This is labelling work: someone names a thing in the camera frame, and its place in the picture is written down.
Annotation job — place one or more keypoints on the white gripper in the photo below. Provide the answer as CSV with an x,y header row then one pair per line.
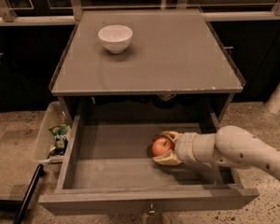
x,y
184,147

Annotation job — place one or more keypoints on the red apple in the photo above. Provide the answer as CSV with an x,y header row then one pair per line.
x,y
162,145

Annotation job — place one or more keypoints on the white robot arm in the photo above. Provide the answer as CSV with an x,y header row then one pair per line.
x,y
230,146

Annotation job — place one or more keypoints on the open grey top drawer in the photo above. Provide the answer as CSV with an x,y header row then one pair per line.
x,y
108,169

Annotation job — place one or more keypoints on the grey cabinet with top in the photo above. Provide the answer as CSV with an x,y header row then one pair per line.
x,y
172,52

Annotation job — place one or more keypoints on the green snack bag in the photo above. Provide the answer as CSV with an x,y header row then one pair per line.
x,y
61,135

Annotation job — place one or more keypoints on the white ceramic bowl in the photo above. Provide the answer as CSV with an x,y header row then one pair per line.
x,y
115,38

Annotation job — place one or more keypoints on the clear plastic bin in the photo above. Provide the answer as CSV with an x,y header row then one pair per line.
x,y
54,115

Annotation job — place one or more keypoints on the black pole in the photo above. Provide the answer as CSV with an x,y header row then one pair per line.
x,y
39,171

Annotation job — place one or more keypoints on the white metal railing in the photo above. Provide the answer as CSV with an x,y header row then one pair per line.
x,y
72,11

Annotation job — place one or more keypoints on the metal drawer handle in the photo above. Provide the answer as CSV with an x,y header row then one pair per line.
x,y
151,211

